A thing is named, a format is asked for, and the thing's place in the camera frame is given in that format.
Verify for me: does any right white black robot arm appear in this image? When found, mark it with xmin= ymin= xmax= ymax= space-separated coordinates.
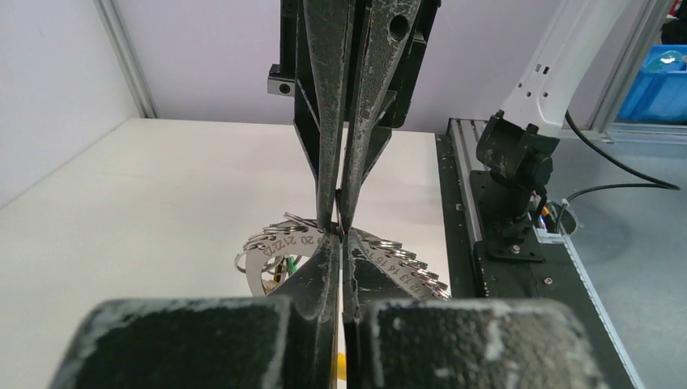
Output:
xmin=268 ymin=1 xmax=628 ymax=233

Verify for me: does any left aluminium frame post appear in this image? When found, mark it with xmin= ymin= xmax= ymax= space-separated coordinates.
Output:
xmin=93 ymin=0 xmax=160 ymax=118

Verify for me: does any right black camera cable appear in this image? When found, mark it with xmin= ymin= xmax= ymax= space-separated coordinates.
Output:
xmin=553 ymin=109 xmax=681 ymax=232

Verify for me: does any right aluminium frame post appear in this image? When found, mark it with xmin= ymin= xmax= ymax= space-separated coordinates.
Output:
xmin=589 ymin=1 xmax=673 ymax=142

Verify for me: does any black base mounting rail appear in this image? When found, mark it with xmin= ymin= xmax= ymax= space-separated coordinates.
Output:
xmin=437 ymin=117 xmax=642 ymax=388

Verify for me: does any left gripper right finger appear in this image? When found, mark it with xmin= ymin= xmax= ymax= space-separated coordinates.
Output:
xmin=343 ymin=232 xmax=608 ymax=388

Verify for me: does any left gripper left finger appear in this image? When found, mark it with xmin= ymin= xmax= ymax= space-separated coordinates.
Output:
xmin=50 ymin=233 xmax=341 ymax=388

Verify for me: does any green capped key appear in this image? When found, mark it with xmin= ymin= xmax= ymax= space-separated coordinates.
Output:
xmin=268 ymin=255 xmax=302 ymax=285

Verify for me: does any aluminium frame post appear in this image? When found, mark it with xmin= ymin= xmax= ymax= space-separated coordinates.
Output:
xmin=589 ymin=1 xmax=673 ymax=142
xmin=93 ymin=0 xmax=160 ymax=118

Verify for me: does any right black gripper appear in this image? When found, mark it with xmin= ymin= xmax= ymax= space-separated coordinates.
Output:
xmin=267 ymin=1 xmax=441 ymax=232

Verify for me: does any blue plastic storage bin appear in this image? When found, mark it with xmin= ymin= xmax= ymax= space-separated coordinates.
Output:
xmin=617 ymin=45 xmax=686 ymax=125

